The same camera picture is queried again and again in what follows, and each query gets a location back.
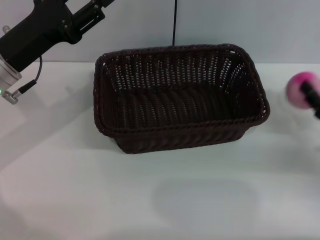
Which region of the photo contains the dark brown woven basket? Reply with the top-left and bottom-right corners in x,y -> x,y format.
92,42 -> 271,155

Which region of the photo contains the black wrist cable with plug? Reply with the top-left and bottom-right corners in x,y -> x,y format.
2,55 -> 44,105

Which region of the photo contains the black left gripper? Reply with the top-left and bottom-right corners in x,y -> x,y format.
0,0 -> 114,74

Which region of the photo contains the pink peach bun toy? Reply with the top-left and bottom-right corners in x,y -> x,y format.
285,71 -> 320,110

